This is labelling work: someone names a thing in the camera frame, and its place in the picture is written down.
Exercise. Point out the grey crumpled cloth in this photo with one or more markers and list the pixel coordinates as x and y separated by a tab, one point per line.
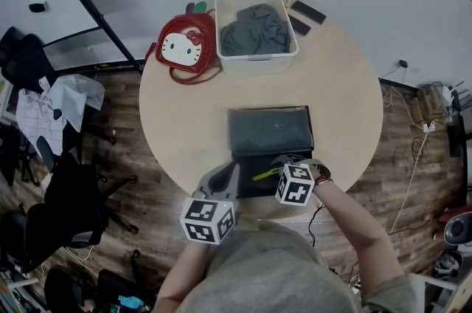
258	31

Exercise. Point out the person's right forearm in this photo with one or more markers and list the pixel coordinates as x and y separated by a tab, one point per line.
354	230

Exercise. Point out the person's grey shirt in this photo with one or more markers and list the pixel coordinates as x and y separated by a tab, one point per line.
265	267

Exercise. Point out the person's left forearm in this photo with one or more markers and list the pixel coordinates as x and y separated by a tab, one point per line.
184	271

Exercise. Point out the black wall charger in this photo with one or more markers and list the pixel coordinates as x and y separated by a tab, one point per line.
403	63

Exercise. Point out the dark grey folded cloth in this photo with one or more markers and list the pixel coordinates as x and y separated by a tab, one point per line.
271	130

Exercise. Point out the black smartphone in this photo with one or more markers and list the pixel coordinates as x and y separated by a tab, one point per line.
299	25
309	12

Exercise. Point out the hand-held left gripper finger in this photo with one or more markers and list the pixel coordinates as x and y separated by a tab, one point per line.
214	181
234	180

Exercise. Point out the black box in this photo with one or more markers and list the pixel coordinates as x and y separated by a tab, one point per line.
254	157

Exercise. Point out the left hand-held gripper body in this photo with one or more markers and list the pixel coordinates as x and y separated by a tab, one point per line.
208	221

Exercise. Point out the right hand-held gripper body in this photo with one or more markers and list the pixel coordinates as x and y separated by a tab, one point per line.
295	186

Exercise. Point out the red cat-face bag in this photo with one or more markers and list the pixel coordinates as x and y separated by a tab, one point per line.
173	27

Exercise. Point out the white perforated plastic basket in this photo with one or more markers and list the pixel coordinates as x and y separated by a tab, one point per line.
258	66

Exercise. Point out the white grid-pattern cloth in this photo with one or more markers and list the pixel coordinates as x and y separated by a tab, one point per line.
37	119

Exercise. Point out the small black wall device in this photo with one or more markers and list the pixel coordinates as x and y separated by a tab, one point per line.
37	6

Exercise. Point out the white router with antennas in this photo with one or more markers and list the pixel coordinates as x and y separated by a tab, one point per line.
447	92

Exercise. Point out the black office chair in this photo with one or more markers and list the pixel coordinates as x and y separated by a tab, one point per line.
70	193
26	60

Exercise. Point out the lime green plastic tool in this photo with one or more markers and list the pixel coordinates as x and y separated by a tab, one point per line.
263	175

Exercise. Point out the black metal frame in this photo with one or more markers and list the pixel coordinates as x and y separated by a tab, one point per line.
88	5

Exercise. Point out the wooden crate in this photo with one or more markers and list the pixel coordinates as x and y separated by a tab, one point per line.
431	105

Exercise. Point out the black bag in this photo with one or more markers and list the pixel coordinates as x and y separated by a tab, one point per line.
73	289

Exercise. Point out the white power strip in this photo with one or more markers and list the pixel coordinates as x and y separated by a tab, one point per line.
429	127

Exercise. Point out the pale grey-blue cloth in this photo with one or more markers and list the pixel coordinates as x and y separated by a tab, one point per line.
73	93

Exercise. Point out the grey round-faced appliance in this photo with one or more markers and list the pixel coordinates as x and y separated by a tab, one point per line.
457	228

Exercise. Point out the red wristband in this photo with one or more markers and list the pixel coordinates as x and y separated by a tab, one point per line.
322	180

